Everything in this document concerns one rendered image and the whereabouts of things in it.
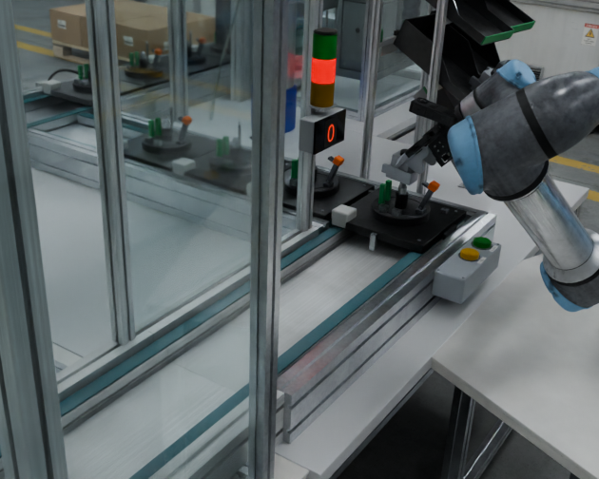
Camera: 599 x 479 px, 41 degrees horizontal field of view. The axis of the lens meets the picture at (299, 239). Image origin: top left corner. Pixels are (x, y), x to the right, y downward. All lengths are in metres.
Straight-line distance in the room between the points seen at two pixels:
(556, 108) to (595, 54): 4.70
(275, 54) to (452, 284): 0.88
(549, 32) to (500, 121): 4.77
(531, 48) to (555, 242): 4.67
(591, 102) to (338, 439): 0.67
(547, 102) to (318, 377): 0.57
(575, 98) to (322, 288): 0.70
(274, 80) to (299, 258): 0.84
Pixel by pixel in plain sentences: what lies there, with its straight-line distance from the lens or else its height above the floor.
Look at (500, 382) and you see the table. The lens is 1.58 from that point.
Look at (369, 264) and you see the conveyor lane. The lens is 1.80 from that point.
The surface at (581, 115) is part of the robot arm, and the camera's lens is 1.25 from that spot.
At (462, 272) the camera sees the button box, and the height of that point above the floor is 0.96.
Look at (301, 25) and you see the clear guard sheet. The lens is 1.66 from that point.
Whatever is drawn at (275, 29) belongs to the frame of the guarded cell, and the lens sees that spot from 0.94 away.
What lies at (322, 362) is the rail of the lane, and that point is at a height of 0.96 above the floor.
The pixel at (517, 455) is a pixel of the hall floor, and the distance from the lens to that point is 2.78.
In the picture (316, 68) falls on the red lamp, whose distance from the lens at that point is 1.68.
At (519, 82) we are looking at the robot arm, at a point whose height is 1.34.
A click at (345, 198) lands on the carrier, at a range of 1.99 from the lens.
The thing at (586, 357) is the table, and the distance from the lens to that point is 1.71.
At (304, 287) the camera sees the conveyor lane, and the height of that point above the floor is 0.92.
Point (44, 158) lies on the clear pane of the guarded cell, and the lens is 0.73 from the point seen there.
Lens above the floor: 1.76
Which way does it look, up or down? 26 degrees down
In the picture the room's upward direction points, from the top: 2 degrees clockwise
